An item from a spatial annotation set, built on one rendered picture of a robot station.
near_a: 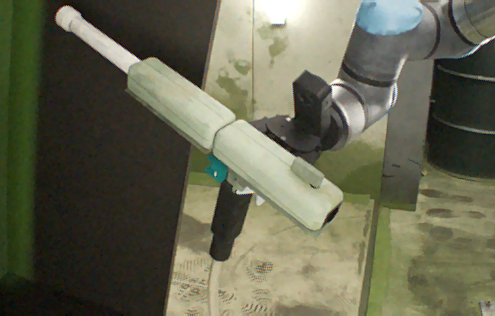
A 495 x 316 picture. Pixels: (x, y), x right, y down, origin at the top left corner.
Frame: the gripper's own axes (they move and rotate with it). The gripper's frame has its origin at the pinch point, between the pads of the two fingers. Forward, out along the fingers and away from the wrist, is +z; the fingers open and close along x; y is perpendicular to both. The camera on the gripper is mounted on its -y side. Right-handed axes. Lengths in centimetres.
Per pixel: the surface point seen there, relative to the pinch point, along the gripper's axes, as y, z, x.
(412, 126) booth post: 81, -167, 13
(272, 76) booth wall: 86, -143, 78
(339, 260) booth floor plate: 108, -98, 0
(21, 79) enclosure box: 13.9, 1.3, 45.3
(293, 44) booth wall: 69, -149, 76
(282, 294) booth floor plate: 105, -66, 5
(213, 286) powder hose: 22.8, -0.7, -1.7
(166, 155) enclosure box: 17.2, -9.5, 18.9
